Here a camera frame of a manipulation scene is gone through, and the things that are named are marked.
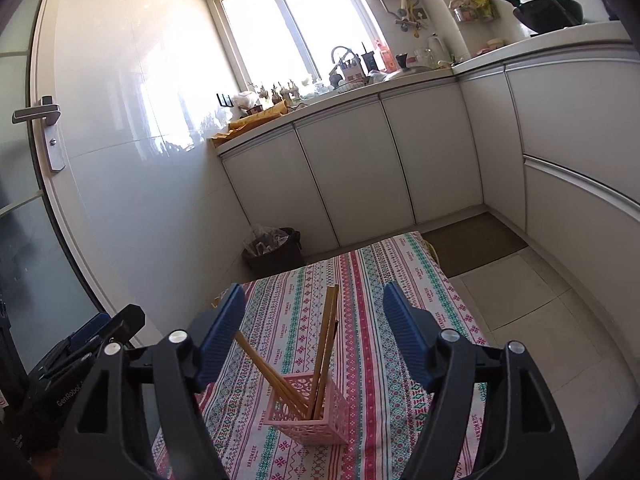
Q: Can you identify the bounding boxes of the metal door handle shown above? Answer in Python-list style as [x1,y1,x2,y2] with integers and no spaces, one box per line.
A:
[12,96,66,173]

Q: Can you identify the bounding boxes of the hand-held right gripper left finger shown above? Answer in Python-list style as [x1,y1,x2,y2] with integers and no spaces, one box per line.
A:
[52,282,248,480]

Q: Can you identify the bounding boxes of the red bottle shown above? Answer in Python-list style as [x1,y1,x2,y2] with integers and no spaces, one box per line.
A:
[375,39,398,73]

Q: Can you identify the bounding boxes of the yellow cloth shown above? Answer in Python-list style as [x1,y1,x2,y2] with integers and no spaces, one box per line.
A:
[209,100,291,148]

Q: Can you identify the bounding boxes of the frosted glass door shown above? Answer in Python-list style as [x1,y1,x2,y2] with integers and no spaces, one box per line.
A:
[0,0,121,376]

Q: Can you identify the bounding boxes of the bundle of wooden chopsticks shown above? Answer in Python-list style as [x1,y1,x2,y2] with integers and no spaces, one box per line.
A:
[234,284,341,418]

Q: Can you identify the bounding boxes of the white door kitchen cabinet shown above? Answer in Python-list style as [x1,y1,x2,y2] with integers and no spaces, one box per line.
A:
[217,77,486,261]

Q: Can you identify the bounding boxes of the white kettle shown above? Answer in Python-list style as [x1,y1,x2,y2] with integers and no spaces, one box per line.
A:
[426,33,449,63]

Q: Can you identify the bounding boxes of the white drawer kitchen cabinet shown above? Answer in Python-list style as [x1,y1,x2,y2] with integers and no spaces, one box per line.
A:
[452,37,640,311]

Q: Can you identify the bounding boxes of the bright window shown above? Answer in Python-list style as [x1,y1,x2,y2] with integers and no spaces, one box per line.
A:
[207,0,383,91]

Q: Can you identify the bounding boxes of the dark trash bin with bag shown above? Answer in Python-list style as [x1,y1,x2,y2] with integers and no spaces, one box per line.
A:
[242,225,305,276]

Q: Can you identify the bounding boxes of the wall wire rack with items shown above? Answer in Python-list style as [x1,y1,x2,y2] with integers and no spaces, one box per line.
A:
[447,0,501,25]

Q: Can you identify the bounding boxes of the pink plastic lattice basket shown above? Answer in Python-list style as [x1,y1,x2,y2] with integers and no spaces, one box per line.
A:
[264,371,351,447]

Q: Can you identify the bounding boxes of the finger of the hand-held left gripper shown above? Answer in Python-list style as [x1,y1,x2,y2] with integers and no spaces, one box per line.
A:
[97,304,147,348]
[67,312,113,353]

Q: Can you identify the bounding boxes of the curved sink faucet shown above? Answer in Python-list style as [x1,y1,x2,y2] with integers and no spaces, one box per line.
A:
[330,45,358,73]

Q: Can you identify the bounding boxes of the brown floor mat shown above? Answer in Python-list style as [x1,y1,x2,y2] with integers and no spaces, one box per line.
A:
[422,211,530,278]

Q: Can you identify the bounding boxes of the striped patterned tablecloth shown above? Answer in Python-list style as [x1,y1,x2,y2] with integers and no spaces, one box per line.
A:
[150,230,493,480]

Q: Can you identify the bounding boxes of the white kitchen countertop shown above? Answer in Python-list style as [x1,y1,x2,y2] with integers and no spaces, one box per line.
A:
[210,20,636,153]

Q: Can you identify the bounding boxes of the black wok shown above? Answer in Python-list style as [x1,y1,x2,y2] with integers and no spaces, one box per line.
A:
[475,0,585,35]

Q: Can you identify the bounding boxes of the countertop utensil holder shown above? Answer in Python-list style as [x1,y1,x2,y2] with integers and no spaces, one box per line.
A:
[340,55,368,86]

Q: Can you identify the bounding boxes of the small windowsill ornaments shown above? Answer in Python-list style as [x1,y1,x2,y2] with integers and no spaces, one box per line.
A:
[255,77,301,103]

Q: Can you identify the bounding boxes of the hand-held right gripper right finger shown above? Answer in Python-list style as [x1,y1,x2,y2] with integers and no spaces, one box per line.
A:
[382,281,581,480]

